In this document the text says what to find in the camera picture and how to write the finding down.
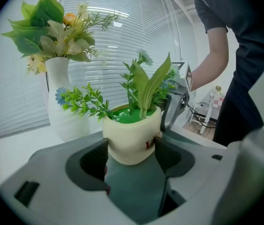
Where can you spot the person's torso in dark shirt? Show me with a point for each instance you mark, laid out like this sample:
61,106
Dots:
251,55

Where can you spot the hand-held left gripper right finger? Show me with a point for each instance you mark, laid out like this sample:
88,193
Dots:
197,172

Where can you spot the small yellow flower bunch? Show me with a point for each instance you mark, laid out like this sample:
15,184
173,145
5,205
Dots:
218,88

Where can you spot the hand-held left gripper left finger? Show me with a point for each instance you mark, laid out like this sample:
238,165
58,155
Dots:
52,172

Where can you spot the green tray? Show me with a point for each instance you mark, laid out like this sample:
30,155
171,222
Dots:
134,191

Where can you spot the person's right forearm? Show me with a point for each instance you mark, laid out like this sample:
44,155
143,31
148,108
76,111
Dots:
214,60

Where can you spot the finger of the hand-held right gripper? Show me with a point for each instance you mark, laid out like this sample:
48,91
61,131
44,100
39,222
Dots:
173,111

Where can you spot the white vase with flowers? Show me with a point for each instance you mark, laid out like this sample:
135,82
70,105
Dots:
64,116

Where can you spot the checkered red white box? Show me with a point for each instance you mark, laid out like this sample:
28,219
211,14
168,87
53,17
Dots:
218,101

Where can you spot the white table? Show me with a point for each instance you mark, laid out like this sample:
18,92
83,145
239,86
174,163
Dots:
134,43

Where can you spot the small potted green plant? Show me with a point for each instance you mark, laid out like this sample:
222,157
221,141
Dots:
129,139

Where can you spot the white chair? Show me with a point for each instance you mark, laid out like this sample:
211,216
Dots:
204,111

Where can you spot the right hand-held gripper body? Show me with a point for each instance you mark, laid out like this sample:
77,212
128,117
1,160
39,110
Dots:
185,78

